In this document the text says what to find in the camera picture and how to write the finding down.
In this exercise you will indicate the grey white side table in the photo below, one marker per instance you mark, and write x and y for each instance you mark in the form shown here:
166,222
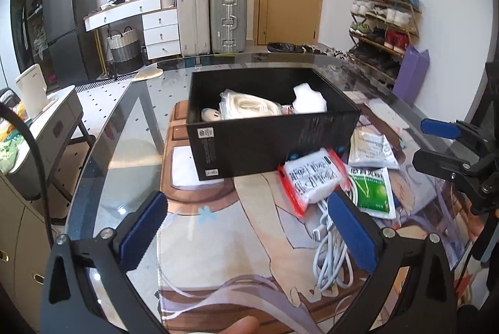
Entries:
58,123

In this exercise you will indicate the rows of shoes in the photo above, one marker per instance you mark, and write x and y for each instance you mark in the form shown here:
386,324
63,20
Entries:
384,16

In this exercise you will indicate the white flat packet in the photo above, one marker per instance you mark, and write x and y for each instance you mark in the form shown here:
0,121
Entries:
370,149

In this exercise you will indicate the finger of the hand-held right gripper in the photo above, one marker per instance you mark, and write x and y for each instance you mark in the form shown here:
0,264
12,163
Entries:
440,127
440,164

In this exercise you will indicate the white suitcase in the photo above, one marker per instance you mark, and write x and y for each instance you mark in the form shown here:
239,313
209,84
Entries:
193,20

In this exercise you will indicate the woven laundry basket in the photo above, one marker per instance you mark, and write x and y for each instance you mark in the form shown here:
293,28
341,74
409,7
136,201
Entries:
124,51

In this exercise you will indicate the wooden shoe rack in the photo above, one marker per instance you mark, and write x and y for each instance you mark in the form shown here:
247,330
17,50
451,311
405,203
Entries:
390,42

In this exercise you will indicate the white dresser with drawers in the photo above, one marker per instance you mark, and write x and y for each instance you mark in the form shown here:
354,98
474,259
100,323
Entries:
160,30

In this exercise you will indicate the beige floor mat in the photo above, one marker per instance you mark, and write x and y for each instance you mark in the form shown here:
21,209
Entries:
149,74

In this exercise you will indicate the purple bag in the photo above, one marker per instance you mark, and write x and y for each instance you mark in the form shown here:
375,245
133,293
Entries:
411,77

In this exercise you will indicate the dark grey fridge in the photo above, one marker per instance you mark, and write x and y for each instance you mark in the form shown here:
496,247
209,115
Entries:
70,14

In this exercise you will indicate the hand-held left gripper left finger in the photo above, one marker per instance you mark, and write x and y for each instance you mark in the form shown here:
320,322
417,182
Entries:
142,229

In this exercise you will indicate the bagged white socks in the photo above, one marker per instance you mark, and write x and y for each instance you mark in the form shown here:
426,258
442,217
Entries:
245,104

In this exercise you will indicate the person's left hand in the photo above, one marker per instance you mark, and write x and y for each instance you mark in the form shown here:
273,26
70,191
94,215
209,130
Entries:
241,326

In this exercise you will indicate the green white packet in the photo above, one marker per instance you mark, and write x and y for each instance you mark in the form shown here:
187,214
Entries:
374,193

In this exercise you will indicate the beige cabinet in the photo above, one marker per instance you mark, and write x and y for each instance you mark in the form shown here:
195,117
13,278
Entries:
19,260

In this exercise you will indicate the silver suitcase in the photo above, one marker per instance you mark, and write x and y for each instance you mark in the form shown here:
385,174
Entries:
228,20

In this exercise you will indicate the black glass wardrobe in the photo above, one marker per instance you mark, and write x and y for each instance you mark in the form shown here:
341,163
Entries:
25,22

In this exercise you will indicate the pile of colourful packets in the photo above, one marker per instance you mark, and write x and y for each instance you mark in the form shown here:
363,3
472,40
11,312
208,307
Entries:
9,151

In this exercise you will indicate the shoes beside door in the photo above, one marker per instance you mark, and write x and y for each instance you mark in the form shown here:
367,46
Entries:
308,49

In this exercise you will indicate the white plush toy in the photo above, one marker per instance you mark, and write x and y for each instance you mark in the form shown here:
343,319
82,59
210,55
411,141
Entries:
211,115

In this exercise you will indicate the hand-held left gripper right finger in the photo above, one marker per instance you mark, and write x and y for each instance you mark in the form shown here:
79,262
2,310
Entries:
353,229

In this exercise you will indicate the black storage box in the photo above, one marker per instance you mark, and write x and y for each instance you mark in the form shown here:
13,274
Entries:
253,147

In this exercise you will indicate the printed desk mat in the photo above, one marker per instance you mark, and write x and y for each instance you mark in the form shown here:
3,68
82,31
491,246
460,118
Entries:
234,240

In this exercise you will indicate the red white tissue packet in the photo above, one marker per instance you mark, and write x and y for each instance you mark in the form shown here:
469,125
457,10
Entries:
312,178

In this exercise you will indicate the white electric kettle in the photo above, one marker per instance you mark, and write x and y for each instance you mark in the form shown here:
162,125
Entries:
33,92

